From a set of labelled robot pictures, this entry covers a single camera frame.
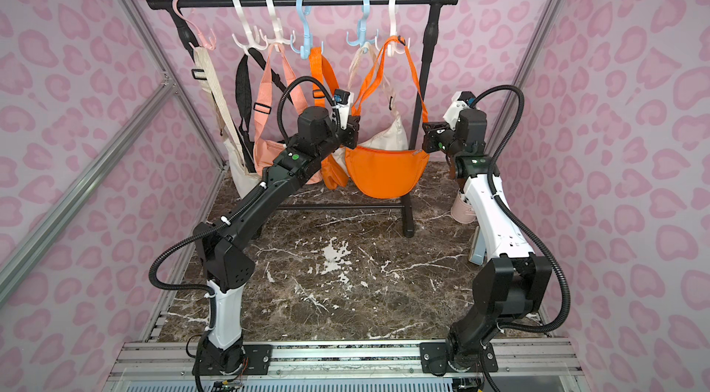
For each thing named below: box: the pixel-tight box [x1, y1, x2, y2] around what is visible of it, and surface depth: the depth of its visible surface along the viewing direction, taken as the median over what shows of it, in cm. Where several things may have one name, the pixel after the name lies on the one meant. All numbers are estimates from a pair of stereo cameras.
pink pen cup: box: [451, 187, 477, 224], surface depth 99 cm
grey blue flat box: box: [468, 225, 487, 267], surface depth 91 cm
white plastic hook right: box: [375, 0, 412, 58], surface depth 63 cm
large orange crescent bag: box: [343, 35, 430, 199], surface depth 92 cm
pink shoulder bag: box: [253, 44, 308, 177], surface depth 78 cm
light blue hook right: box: [345, 0, 377, 47], surface depth 66 cm
